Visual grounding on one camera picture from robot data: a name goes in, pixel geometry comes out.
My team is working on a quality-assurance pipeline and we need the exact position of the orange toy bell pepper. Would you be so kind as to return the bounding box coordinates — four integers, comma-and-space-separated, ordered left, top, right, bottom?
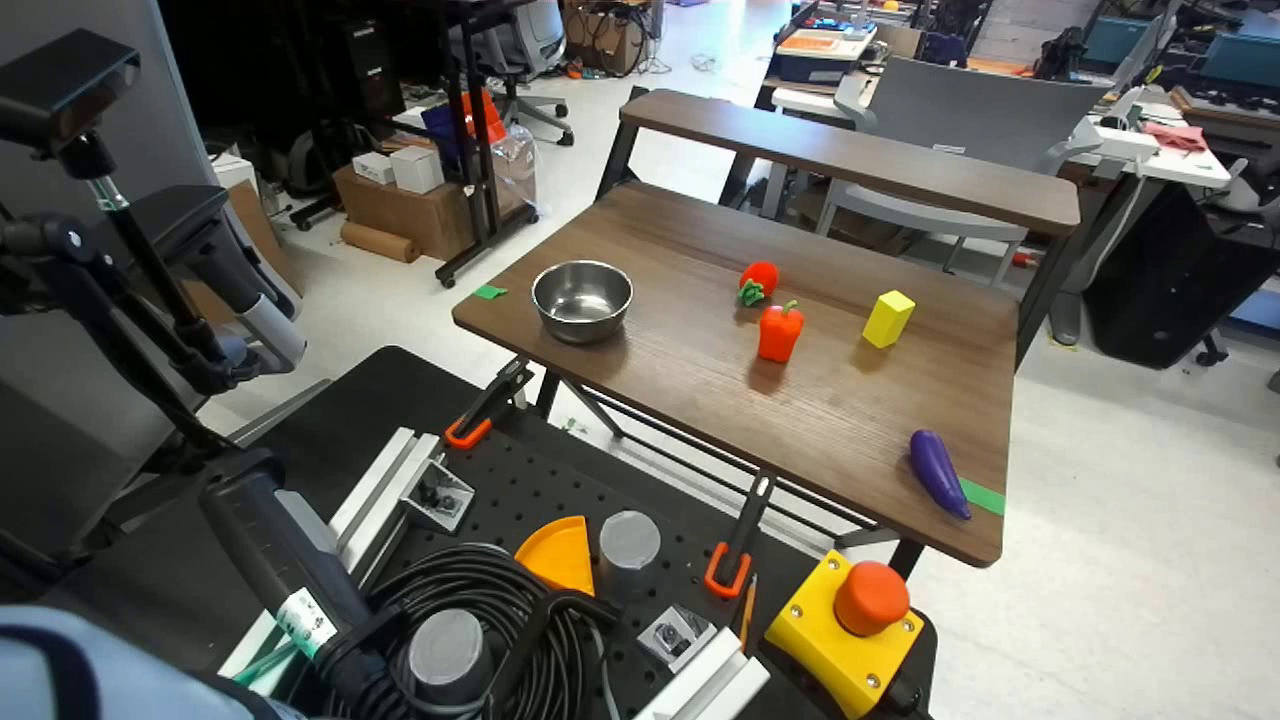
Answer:
755, 298, 805, 365

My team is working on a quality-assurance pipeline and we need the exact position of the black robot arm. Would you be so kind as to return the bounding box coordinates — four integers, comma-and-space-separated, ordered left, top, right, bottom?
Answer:
198, 451, 368, 654

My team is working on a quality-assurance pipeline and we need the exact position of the silver metal bowl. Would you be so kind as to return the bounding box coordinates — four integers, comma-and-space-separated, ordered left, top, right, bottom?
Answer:
533, 258, 634, 344

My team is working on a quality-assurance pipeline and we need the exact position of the red toy strawberry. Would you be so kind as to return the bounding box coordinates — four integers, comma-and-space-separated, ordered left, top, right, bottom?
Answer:
737, 258, 779, 308

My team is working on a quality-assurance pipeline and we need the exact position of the green tape marker left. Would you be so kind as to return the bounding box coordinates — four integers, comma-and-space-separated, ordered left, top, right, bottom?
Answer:
472, 284, 509, 304

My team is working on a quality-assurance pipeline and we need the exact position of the green tape marker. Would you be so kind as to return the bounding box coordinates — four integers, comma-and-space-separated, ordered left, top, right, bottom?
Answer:
472, 284, 509, 304
959, 481, 1002, 516

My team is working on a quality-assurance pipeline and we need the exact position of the grey round disc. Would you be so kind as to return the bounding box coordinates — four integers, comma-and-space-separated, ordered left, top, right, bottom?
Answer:
601, 507, 660, 571

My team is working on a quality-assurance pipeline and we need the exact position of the orange wedge piece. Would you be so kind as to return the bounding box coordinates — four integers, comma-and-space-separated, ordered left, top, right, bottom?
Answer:
516, 516, 596, 597

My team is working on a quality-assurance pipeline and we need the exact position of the yellow toy block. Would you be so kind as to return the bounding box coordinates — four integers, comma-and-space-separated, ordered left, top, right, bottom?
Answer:
864, 288, 915, 348

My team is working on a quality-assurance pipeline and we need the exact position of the cardboard box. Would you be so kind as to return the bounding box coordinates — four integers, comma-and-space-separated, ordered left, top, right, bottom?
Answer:
331, 167, 472, 258

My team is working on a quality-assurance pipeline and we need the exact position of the purple toy eggplant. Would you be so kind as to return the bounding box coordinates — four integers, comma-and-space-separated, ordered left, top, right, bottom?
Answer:
909, 432, 967, 519

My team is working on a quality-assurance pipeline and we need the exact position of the yellow emergency stop box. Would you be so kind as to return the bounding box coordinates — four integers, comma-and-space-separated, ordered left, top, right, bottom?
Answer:
762, 550, 924, 720

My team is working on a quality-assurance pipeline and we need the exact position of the green tape marker right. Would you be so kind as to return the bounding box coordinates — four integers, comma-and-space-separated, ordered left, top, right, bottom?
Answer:
959, 481, 1002, 516

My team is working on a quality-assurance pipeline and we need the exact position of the wooden bench shelf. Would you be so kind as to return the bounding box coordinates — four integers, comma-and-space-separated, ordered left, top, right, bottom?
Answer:
601, 89, 1080, 235

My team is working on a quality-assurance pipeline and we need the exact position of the orange handled clamp right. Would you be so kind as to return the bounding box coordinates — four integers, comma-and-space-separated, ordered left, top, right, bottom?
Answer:
703, 477, 771, 604

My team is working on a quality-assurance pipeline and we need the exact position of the orange handled clamp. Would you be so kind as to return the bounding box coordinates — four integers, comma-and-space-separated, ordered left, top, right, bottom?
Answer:
445, 354, 528, 451
703, 477, 771, 604

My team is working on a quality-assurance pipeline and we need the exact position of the orange handled clamp left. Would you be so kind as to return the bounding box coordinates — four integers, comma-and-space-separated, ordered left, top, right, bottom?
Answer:
445, 354, 528, 451

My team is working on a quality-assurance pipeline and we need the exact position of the black coiled cable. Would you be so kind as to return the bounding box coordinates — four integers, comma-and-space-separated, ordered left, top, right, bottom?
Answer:
311, 534, 660, 720

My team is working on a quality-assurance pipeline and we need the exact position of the black camera on stand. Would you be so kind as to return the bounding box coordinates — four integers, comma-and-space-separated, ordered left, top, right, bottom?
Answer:
0, 26, 140, 156

